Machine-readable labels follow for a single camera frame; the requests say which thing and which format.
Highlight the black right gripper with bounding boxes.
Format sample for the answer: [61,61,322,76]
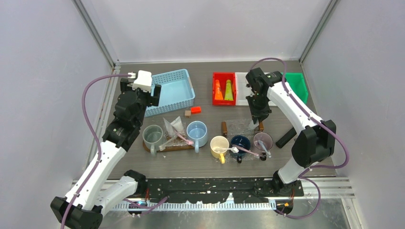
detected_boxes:
[246,93,272,124]

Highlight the small white toothpaste tube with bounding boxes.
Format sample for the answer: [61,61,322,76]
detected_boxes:
[248,119,259,130]

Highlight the yellow-green toothpaste tube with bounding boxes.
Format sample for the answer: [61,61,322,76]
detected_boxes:
[224,80,234,101]

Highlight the mauve mug black handle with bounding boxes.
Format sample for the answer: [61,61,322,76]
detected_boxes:
[251,132,273,154]

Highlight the grey toothbrush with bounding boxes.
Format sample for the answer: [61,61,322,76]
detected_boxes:
[257,140,271,157]

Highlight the dark blue mug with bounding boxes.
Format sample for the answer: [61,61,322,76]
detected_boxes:
[230,135,251,164]

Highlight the brown wooden holder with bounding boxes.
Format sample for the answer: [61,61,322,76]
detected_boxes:
[221,120,265,138]

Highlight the orange toothpaste tube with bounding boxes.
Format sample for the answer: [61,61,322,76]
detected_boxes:
[214,80,224,101]

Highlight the grey-green mug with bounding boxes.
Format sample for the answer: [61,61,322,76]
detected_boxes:
[142,125,164,156]

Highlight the pink toothbrush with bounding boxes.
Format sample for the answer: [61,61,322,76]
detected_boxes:
[232,145,260,157]
[176,133,194,146]

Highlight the white toothpaste tube red cap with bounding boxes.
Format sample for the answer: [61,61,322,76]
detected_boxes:
[163,118,176,138]

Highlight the cream mug yellow handle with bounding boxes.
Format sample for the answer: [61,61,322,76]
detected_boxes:
[210,136,229,164]

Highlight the clear textured acrylic holder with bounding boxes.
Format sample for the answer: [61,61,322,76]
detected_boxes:
[160,125,193,150]

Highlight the light blue mug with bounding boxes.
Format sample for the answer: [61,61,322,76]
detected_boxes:
[186,121,208,153]

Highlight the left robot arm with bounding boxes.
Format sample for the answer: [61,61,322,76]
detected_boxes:
[50,71,161,229]

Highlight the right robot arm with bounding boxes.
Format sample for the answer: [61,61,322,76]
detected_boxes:
[245,68,336,196]

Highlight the clear textured oval tray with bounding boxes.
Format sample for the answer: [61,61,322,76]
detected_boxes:
[225,151,271,163]

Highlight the oval wooden tray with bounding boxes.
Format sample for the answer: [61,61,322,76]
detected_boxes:
[155,138,194,153]

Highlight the white plastic bin left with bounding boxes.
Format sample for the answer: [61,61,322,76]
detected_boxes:
[235,72,252,106]

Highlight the light blue perforated basket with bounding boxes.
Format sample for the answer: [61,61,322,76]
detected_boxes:
[145,69,195,117]

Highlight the black microphone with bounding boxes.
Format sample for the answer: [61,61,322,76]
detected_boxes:
[276,128,297,148]

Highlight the red plastic bin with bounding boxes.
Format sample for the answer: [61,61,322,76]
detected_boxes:
[212,72,236,106]

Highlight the green plastic bin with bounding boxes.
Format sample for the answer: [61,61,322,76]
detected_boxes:
[286,73,309,104]

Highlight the small wooden cube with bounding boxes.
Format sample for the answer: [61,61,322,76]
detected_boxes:
[184,110,192,118]

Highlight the orange block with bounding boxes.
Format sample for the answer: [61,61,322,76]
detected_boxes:
[190,106,202,115]

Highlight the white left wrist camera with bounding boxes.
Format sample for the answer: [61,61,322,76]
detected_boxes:
[128,70,152,93]

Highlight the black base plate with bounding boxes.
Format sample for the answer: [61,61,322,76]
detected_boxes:
[129,177,304,204]

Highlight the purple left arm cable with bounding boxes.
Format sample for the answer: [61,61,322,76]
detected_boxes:
[61,73,168,229]

